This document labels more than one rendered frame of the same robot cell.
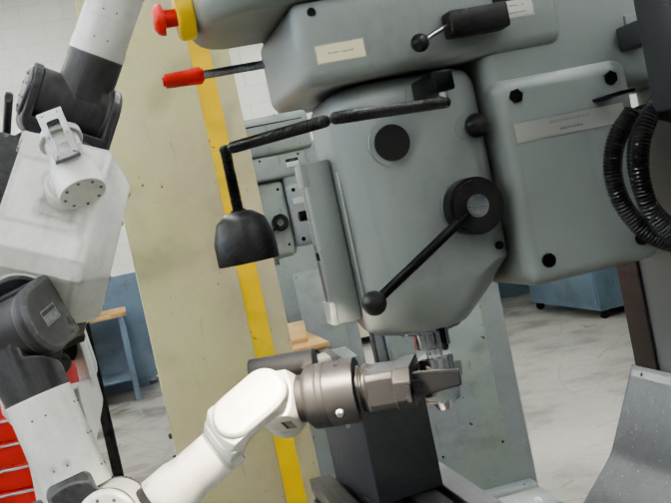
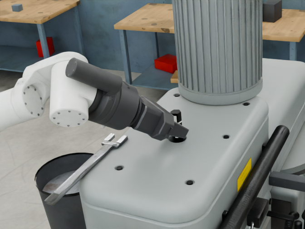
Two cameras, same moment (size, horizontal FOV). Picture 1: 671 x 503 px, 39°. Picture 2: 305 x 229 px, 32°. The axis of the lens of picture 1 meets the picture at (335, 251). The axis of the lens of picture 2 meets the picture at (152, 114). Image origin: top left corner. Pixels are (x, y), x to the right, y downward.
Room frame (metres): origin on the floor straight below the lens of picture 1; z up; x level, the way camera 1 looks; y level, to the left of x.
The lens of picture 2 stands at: (0.66, 0.62, 2.43)
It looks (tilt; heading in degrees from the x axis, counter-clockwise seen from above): 27 degrees down; 312
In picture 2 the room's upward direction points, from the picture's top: 6 degrees counter-clockwise
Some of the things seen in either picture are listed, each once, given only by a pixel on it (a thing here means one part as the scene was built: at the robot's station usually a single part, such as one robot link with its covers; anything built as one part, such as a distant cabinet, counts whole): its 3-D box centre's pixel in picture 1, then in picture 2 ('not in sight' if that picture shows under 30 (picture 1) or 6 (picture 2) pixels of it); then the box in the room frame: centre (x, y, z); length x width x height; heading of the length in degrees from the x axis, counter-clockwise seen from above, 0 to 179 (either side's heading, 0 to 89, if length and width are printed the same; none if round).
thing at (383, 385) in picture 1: (372, 388); not in sight; (1.27, -0.01, 1.24); 0.13 x 0.12 x 0.10; 169
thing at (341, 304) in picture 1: (328, 242); not in sight; (1.23, 0.01, 1.44); 0.04 x 0.04 x 0.21; 13
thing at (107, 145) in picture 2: not in sight; (87, 166); (1.33, 0.08, 1.89); 0.24 x 0.04 x 0.01; 102
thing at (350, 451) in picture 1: (375, 428); not in sight; (1.67, 0.00, 1.09); 0.22 x 0.12 x 0.20; 19
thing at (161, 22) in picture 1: (165, 19); not in sight; (1.20, 0.15, 1.76); 0.04 x 0.03 x 0.04; 13
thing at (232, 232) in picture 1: (243, 236); not in sight; (1.11, 0.10, 1.48); 0.07 x 0.07 x 0.06
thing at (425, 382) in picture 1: (436, 381); not in sight; (1.22, -0.09, 1.24); 0.06 x 0.02 x 0.03; 79
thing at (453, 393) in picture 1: (439, 380); not in sight; (1.25, -0.10, 1.23); 0.05 x 0.05 x 0.05
